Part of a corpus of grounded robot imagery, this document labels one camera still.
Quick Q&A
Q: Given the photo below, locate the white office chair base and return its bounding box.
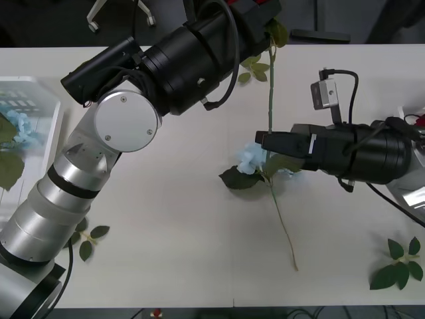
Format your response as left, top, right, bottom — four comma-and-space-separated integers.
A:
86, 0, 157, 34

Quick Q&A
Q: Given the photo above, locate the loose green leaf twig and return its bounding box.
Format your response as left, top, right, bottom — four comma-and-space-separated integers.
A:
369, 236, 424, 291
62, 217, 111, 263

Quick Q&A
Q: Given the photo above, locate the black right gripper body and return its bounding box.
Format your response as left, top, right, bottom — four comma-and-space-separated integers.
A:
291, 123, 355, 174

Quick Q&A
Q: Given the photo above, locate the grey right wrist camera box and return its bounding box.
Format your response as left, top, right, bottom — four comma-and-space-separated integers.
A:
310, 78, 340, 110

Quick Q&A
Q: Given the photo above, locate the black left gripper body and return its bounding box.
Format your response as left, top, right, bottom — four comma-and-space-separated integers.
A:
231, 0, 282, 51

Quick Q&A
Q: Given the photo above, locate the pale blue flower with stem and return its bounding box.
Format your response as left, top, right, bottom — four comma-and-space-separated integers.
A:
0, 109, 33, 192
218, 142, 305, 272

